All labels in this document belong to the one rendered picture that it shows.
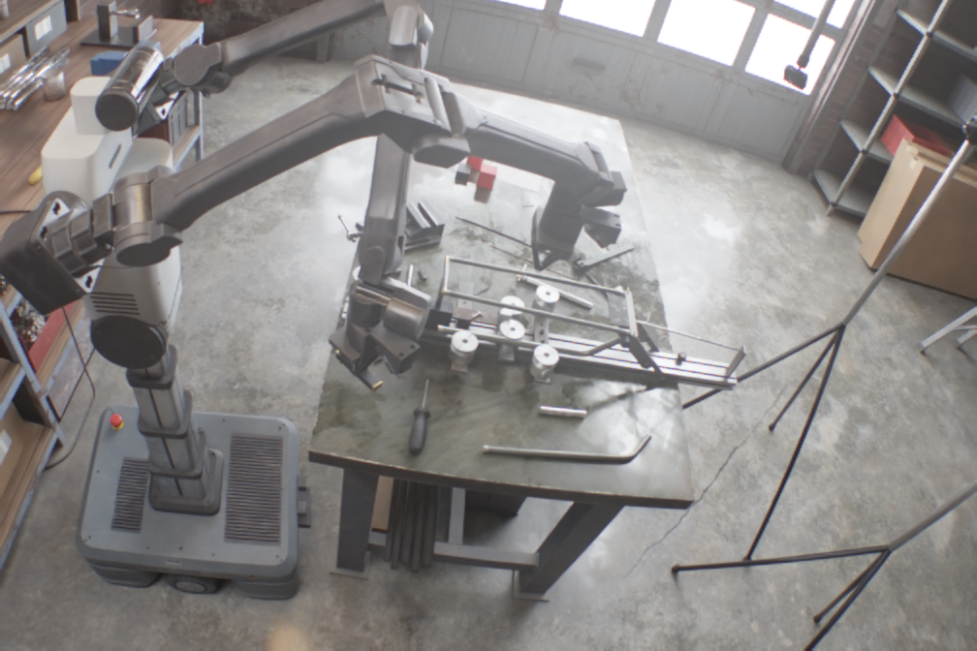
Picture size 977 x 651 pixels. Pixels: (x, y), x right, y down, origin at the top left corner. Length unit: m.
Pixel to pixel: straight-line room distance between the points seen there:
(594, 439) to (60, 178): 1.09
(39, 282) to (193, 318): 1.73
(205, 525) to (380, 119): 1.38
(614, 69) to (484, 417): 3.37
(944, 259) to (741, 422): 2.48
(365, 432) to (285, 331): 1.34
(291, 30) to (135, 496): 1.32
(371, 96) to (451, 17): 3.58
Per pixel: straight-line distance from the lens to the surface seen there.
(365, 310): 1.05
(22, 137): 2.30
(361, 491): 1.55
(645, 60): 4.42
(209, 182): 0.78
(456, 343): 1.30
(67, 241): 0.89
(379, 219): 1.03
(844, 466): 3.12
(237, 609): 2.03
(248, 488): 1.89
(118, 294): 1.16
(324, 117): 0.71
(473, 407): 1.33
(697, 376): 1.55
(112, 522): 1.91
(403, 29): 1.04
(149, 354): 1.27
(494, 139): 0.82
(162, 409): 1.52
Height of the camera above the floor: 1.94
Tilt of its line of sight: 44 degrees down
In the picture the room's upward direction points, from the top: 16 degrees clockwise
